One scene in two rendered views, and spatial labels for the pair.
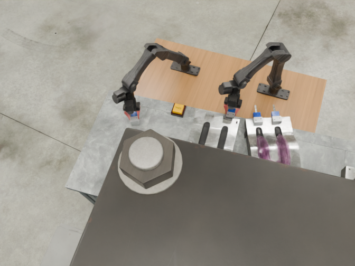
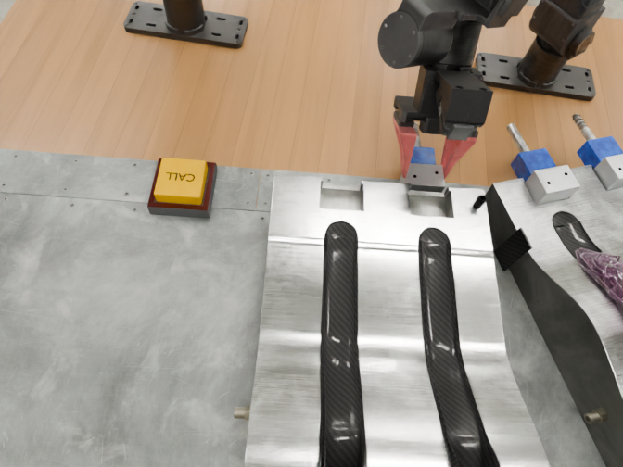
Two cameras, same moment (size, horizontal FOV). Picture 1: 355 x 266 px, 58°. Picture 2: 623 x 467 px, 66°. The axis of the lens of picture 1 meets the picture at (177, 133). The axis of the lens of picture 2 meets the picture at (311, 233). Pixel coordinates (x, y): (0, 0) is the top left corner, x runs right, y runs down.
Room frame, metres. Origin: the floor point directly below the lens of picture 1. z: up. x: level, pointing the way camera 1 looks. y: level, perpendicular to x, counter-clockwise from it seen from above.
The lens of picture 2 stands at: (0.66, -0.01, 1.37)
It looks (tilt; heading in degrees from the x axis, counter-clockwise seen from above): 61 degrees down; 330
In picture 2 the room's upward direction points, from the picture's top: 9 degrees clockwise
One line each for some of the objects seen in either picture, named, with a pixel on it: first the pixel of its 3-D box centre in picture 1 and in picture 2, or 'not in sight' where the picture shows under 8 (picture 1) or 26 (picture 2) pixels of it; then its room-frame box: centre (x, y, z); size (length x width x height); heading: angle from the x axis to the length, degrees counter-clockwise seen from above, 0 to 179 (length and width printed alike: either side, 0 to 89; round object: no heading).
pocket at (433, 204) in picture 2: (226, 122); (426, 208); (0.88, -0.30, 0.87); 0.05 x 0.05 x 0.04; 65
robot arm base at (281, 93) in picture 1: (274, 88); (544, 60); (1.08, -0.65, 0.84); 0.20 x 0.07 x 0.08; 60
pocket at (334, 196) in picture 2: (209, 117); (339, 201); (0.92, -0.20, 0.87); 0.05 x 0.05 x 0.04; 65
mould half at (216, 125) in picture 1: (207, 154); (382, 396); (0.70, -0.15, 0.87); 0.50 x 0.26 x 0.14; 155
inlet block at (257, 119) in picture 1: (256, 114); (530, 161); (0.90, -0.48, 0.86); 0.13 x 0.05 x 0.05; 172
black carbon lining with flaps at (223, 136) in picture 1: (209, 148); (403, 370); (0.71, -0.16, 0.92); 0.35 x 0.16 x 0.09; 155
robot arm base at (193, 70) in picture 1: (185, 65); (184, 6); (1.37, -0.12, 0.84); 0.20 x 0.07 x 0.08; 60
